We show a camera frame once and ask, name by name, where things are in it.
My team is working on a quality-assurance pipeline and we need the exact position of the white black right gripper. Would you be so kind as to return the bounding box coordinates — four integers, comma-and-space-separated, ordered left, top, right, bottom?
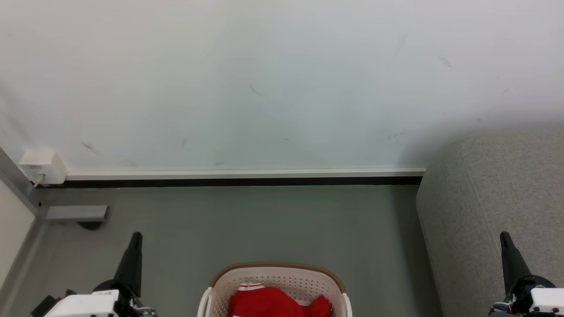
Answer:
490, 231, 564, 317

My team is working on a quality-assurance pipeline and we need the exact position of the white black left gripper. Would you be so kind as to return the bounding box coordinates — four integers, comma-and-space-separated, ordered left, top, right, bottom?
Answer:
44, 232, 157, 317

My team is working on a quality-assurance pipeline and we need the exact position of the red cloth garment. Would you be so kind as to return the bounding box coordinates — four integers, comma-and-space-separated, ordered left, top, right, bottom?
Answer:
228, 283, 332, 317

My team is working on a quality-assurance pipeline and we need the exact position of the grey fabric sofa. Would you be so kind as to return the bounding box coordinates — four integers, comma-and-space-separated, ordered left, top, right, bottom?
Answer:
416, 129, 564, 317

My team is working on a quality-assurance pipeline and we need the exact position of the beige plastic laundry basket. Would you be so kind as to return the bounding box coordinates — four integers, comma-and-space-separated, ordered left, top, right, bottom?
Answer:
197, 263, 353, 317

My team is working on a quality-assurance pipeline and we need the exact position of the grey metal floor bracket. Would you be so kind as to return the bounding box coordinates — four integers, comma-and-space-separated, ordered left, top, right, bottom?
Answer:
44, 205, 109, 222

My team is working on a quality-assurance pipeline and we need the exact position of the white wall socket box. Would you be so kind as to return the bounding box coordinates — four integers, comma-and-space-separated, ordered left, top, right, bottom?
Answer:
19, 150, 68, 185

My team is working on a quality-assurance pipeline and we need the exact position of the grey door frame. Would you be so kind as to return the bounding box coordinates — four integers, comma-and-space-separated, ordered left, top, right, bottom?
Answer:
0, 147, 47, 309

